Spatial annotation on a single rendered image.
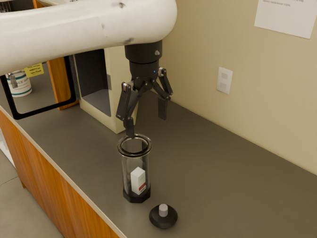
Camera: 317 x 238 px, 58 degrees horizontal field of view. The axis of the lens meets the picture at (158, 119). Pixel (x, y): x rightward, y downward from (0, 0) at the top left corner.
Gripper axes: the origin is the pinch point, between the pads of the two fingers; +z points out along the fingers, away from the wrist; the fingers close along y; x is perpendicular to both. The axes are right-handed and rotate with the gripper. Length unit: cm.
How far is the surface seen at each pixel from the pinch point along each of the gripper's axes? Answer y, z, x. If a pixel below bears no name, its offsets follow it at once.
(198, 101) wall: -57, 29, -25
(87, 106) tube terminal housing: -14, 29, -62
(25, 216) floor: 25, 127, -109
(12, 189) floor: 22, 127, -142
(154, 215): 6.2, 28.4, 8.9
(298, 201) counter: -36, 33, 38
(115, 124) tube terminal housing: -14.0, 27.6, -37.9
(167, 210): 2.9, 26.6, 11.5
